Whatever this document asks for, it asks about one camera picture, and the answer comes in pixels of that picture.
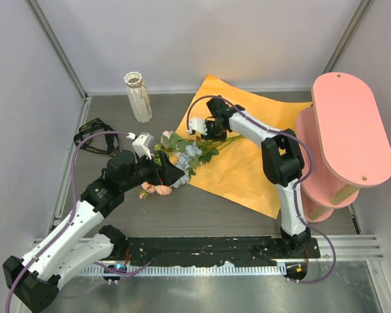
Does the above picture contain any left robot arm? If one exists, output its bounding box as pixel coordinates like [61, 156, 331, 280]
[3, 151, 184, 312]

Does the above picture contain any pink two-tier shelf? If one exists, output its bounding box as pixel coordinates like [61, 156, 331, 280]
[295, 72, 391, 222]

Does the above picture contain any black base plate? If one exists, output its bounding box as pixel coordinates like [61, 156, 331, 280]
[103, 236, 321, 267]

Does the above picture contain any black ribbon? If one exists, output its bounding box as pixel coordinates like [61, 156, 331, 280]
[74, 118, 120, 157]

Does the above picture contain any orange wrapping paper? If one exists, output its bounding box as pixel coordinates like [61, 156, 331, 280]
[190, 75, 311, 218]

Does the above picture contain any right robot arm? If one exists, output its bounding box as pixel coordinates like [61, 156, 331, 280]
[205, 96, 311, 258]

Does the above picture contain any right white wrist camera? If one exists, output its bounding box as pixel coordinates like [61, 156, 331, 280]
[187, 117, 207, 136]

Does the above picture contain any aluminium rail frame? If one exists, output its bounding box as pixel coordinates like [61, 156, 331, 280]
[19, 0, 391, 313]

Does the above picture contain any white ribbed vase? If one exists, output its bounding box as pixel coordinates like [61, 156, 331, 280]
[124, 72, 152, 123]

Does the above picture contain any artificial flower bunch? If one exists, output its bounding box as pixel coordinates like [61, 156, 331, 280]
[139, 131, 243, 199]

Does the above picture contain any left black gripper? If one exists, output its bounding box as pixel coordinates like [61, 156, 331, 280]
[121, 150, 184, 192]

